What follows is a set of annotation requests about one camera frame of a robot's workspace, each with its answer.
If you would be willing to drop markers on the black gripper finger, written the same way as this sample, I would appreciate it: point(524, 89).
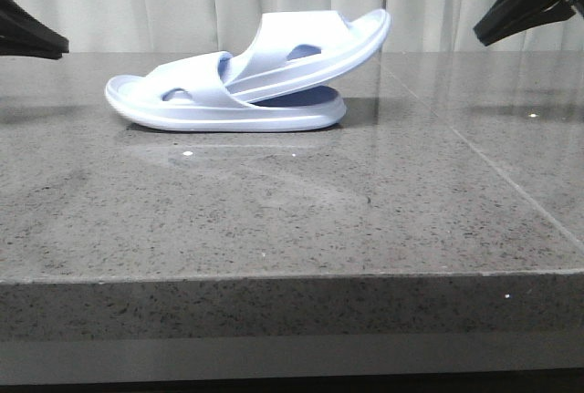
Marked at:
point(19, 25)
point(10, 47)

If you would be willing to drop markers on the blue slipper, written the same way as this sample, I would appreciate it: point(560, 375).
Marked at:
point(293, 51)
point(188, 95)

